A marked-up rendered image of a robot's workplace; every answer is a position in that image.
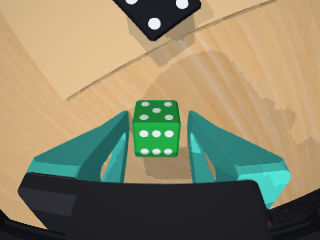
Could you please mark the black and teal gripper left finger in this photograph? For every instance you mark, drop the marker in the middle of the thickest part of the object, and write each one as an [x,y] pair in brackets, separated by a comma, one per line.
[83,156]

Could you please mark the green die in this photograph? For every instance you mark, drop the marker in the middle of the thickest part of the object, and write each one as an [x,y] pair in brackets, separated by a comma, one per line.
[156,128]

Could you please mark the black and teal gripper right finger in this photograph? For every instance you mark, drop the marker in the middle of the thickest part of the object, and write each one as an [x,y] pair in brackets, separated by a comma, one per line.
[234,159]

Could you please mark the black die with white pips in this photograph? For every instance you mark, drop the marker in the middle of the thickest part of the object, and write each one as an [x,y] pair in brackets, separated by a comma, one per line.
[156,17]

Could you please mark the beige flat mat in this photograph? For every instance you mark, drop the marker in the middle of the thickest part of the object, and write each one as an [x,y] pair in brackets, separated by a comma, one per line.
[76,42]

